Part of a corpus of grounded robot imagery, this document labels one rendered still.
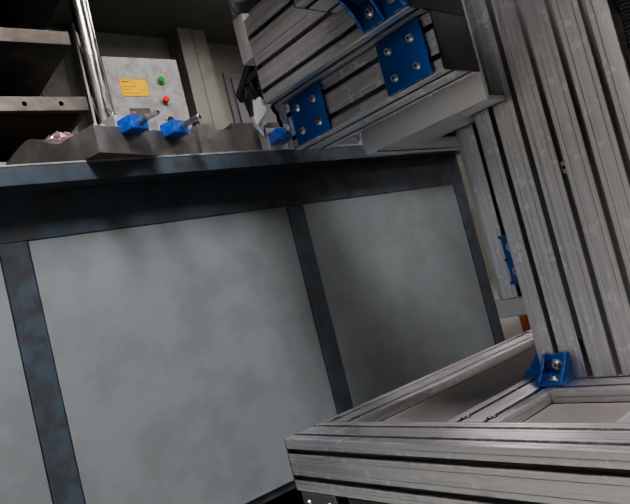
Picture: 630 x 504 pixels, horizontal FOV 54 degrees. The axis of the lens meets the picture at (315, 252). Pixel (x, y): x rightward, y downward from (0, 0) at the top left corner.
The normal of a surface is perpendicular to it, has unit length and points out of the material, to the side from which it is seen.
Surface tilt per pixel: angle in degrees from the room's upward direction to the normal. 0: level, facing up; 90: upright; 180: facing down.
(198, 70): 90
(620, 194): 90
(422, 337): 90
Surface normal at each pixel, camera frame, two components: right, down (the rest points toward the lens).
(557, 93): -0.74, 0.15
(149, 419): 0.59, -0.20
